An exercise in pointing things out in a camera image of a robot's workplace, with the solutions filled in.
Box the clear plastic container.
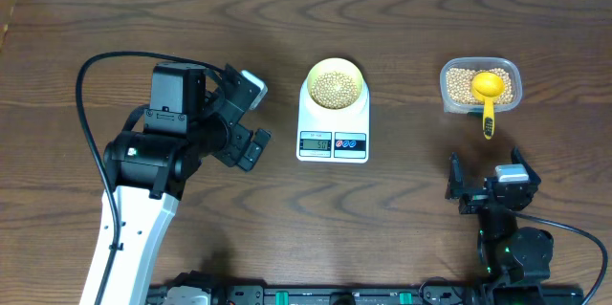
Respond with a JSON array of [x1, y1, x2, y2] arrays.
[[440, 56, 523, 114]]

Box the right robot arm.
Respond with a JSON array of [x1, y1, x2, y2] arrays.
[[445, 147, 554, 304]]

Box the soybeans in container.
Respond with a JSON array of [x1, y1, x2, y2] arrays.
[[446, 68, 514, 104]]

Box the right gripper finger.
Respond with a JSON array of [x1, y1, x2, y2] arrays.
[[445, 152, 465, 200], [510, 147, 541, 200]]

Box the white digital kitchen scale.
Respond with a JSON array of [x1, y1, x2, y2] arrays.
[[295, 78, 370, 163]]

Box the yellow measuring scoop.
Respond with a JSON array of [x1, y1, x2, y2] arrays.
[[471, 72, 505, 140]]

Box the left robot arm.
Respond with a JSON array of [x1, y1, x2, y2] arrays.
[[80, 62, 271, 304]]

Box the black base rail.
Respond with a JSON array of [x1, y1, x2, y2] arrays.
[[144, 271, 583, 305]]

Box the soybeans in bowl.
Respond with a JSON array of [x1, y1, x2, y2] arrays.
[[310, 72, 360, 109]]

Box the yellow bowl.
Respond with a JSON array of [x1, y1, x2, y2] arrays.
[[306, 57, 365, 105]]

